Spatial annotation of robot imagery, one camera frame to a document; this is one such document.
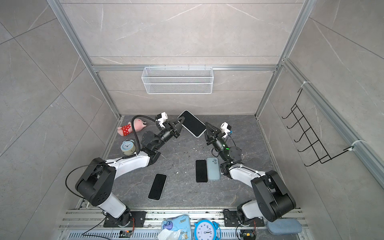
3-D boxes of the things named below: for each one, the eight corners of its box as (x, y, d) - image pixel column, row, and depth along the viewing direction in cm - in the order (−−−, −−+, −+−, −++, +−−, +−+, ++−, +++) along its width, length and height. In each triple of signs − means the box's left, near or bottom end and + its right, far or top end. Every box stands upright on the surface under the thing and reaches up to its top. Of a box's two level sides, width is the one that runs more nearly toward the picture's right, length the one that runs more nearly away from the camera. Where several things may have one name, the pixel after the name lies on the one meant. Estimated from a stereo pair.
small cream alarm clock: (120, 155, 98) (118, 152, 95) (125, 142, 105) (123, 139, 102) (133, 155, 98) (131, 152, 95) (137, 142, 105) (135, 139, 102)
